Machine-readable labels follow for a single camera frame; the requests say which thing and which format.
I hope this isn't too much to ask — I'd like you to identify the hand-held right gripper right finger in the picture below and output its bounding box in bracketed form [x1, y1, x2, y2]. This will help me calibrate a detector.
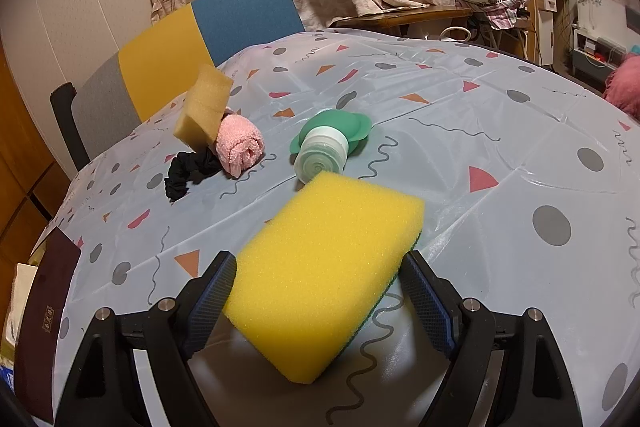
[400, 249, 583, 427]

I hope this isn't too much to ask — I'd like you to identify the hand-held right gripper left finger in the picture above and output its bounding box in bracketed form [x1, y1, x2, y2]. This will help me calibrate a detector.
[52, 251, 238, 427]

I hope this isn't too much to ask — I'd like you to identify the yellow sponge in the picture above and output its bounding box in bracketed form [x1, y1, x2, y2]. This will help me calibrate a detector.
[222, 171, 426, 385]

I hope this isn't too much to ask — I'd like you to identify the dark red box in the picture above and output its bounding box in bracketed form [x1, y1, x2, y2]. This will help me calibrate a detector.
[0, 227, 82, 424]

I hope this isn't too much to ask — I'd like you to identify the black cloth scrunchie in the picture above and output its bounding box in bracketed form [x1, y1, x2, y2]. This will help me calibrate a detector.
[164, 149, 223, 202]

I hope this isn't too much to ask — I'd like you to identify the pink rolled towel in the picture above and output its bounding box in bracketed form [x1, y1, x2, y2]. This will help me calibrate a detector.
[215, 114, 265, 179]

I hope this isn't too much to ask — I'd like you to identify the tan sponge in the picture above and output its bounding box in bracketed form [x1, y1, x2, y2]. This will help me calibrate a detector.
[173, 64, 233, 152]

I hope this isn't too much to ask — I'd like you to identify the wooden wardrobe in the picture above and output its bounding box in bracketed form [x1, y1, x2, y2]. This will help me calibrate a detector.
[0, 42, 71, 268]

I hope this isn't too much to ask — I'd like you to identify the grey yellow blue chair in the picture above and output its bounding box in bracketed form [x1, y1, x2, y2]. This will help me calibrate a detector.
[50, 0, 306, 172]

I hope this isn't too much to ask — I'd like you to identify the wooden side table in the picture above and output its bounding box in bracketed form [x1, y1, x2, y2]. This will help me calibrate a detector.
[332, 4, 473, 38]

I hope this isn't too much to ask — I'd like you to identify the pink fluffy pillow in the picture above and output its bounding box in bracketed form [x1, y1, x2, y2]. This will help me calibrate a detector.
[602, 53, 640, 120]

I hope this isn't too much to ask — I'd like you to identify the small wooden cabinet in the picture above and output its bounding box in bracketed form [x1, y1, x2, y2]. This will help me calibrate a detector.
[525, 0, 568, 68]

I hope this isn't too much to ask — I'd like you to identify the white low cabinet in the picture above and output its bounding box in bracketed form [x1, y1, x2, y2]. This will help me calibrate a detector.
[570, 0, 640, 92]

